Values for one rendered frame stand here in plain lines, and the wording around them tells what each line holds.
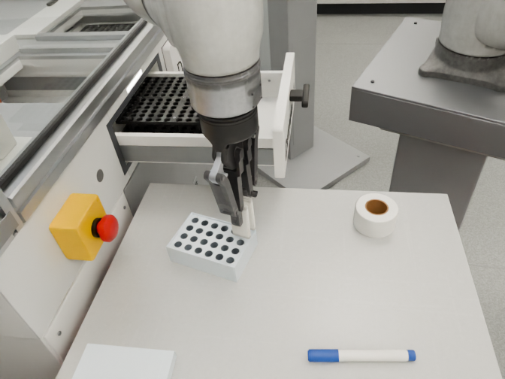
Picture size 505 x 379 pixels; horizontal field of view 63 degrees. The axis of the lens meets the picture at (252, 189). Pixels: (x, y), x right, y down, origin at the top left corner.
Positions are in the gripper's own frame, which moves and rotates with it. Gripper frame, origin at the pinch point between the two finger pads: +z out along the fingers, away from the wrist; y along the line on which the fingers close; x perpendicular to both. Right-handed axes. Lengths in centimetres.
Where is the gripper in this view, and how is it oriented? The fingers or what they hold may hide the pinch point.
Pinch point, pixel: (242, 216)
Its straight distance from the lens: 65.5
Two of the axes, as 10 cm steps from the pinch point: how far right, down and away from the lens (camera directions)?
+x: -9.1, -2.2, 3.5
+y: 4.0, -6.4, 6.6
